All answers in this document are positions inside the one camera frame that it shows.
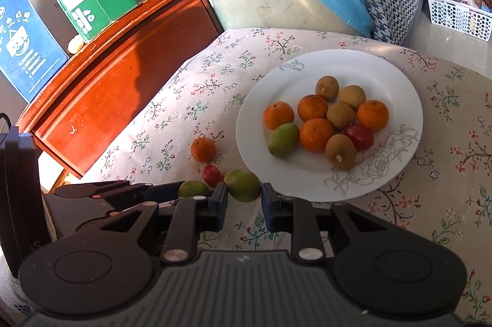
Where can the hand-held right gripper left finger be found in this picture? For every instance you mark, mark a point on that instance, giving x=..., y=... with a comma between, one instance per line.
x=221, y=208

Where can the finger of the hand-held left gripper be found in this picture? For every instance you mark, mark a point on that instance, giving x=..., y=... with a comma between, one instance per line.
x=161, y=192
x=96, y=188

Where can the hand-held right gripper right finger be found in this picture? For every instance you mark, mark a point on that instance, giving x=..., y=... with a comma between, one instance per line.
x=269, y=211

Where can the small green mango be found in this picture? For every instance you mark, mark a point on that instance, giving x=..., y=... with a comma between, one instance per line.
x=193, y=190

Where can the small red plum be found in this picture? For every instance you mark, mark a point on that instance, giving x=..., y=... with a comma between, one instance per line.
x=212, y=175
x=358, y=137

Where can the small orange mandarin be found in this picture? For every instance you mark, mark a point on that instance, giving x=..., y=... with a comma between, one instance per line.
x=312, y=108
x=316, y=135
x=278, y=115
x=373, y=115
x=203, y=149

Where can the brown round fruit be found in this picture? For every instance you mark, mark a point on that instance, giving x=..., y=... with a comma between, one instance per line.
x=327, y=88
x=340, y=115
x=351, y=97
x=340, y=151

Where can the white plate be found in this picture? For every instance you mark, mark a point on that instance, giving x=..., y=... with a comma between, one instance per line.
x=365, y=73

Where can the red wooden cabinet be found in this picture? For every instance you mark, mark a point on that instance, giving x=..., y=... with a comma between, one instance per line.
x=115, y=81

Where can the pale yellow potato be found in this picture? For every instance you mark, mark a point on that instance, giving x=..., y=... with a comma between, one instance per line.
x=75, y=44

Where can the blue carton box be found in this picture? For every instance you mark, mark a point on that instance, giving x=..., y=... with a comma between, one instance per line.
x=27, y=42

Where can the floral cloth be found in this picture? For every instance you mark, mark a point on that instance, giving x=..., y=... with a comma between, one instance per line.
x=422, y=177

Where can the beige sofa cushion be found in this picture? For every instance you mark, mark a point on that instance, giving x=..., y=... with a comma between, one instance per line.
x=261, y=4

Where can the white perforated basket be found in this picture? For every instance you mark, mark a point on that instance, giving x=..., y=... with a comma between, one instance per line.
x=457, y=17

